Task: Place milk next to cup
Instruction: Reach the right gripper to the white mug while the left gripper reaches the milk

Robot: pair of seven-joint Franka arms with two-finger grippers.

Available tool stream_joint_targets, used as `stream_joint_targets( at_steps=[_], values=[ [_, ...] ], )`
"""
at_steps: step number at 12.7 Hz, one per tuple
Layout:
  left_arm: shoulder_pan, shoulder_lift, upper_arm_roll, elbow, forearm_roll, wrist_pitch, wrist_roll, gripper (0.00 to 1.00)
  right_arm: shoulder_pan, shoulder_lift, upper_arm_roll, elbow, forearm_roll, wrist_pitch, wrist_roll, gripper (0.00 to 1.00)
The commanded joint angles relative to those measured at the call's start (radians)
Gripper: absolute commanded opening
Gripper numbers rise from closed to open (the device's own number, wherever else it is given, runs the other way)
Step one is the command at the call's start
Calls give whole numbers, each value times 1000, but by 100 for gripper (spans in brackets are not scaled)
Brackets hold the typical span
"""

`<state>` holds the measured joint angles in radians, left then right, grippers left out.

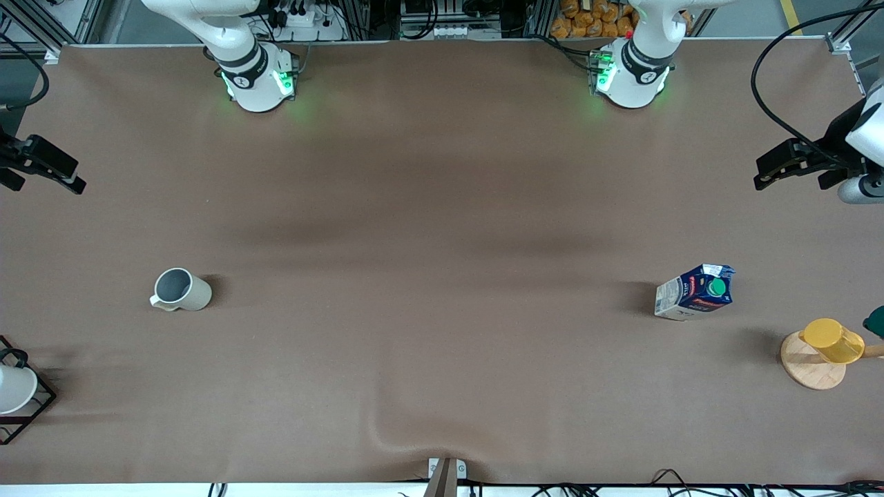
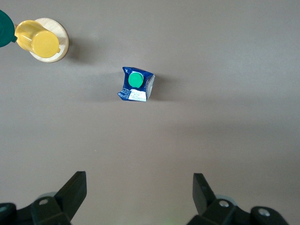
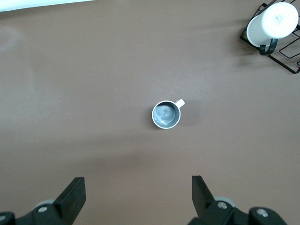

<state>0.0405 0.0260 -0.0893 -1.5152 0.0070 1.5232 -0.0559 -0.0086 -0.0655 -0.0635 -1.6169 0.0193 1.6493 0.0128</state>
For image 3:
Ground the beige cup with grey inside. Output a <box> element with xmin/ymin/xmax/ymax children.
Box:
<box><xmin>151</xmin><ymin>98</ymin><xmax>186</xmax><ymax>130</ymax></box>

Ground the white mug with black handle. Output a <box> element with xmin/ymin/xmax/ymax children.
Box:
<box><xmin>246</xmin><ymin>1</ymin><xmax>300</xmax><ymax>56</ymax></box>

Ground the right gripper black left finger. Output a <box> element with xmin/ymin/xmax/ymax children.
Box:
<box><xmin>0</xmin><ymin>177</ymin><xmax>86</xmax><ymax>225</ymax></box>

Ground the black wire rack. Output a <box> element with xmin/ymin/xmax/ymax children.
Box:
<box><xmin>239</xmin><ymin>0</ymin><xmax>300</xmax><ymax>75</ymax></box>

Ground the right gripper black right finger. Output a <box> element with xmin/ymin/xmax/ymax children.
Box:
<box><xmin>188</xmin><ymin>175</ymin><xmax>288</xmax><ymax>225</ymax></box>

